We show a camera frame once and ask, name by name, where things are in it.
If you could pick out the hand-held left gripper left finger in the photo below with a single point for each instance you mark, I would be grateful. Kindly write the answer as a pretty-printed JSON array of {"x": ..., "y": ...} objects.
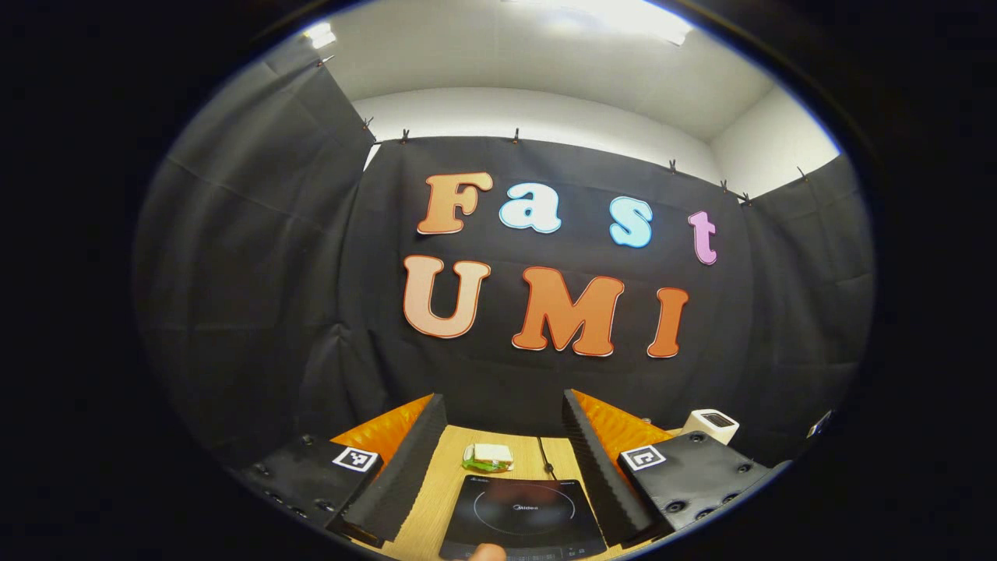
[{"x": 420, "y": 475}]

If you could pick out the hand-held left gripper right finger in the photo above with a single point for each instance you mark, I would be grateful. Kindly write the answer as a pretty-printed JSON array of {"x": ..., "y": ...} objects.
[{"x": 592, "y": 467}]

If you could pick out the black induction cooktop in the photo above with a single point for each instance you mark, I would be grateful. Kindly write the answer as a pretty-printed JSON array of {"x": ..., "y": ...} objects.
[{"x": 561, "y": 514}]

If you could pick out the sandwich with lettuce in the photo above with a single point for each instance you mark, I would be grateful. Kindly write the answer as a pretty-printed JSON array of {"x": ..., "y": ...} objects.
[{"x": 492, "y": 452}]

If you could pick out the white toaster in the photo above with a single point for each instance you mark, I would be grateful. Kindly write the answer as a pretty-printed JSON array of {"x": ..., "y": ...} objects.
[{"x": 705, "y": 427}]

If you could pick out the black backdrop cloth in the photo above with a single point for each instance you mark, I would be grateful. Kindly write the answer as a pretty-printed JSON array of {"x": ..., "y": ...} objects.
[{"x": 273, "y": 273}]

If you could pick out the row of backdrop clips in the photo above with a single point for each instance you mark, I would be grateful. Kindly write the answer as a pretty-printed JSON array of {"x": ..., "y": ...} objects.
[{"x": 515, "y": 136}]

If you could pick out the ceiling light strip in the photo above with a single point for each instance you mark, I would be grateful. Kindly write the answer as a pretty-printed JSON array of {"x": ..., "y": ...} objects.
[{"x": 321, "y": 35}]

